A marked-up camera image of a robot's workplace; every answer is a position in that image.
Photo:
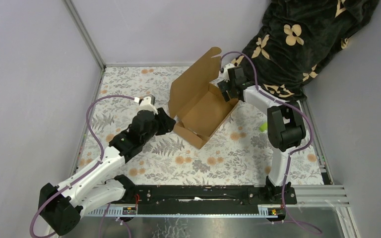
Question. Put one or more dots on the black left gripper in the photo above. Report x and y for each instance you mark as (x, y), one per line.
(166, 123)

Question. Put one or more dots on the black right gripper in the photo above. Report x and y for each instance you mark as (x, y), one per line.
(223, 86)

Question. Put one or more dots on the brown cardboard box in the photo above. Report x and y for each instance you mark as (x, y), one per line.
(197, 103)

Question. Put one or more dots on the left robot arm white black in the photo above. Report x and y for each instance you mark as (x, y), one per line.
(63, 205)

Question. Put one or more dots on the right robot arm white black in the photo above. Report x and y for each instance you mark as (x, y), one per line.
(285, 126)

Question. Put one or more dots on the small green object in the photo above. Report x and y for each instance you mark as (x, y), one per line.
(263, 127)

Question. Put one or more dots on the black floral blanket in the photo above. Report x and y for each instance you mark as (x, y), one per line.
(298, 39)

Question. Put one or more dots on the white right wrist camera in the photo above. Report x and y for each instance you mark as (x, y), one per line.
(224, 71)

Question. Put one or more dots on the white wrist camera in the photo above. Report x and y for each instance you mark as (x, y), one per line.
(146, 103)
(224, 71)

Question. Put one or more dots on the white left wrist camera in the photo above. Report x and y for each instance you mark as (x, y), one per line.
(146, 103)

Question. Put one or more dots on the aluminium frame rails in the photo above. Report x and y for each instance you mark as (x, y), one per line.
(307, 196)

